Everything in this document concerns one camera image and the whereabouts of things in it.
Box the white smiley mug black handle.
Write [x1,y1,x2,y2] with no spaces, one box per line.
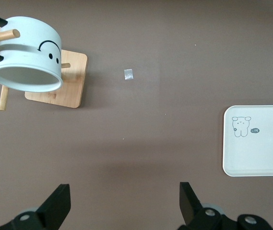
[0,13,64,93]

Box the white tray with rabbit print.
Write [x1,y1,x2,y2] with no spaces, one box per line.
[222,104,273,177]

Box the wooden mug stand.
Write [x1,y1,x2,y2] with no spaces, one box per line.
[0,0,89,111]

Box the small clear tape piece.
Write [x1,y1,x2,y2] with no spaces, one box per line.
[123,69,134,81]

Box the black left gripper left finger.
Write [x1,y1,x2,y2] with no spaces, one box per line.
[0,184,71,230]

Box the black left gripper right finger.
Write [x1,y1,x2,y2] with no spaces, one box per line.
[177,182,273,230]

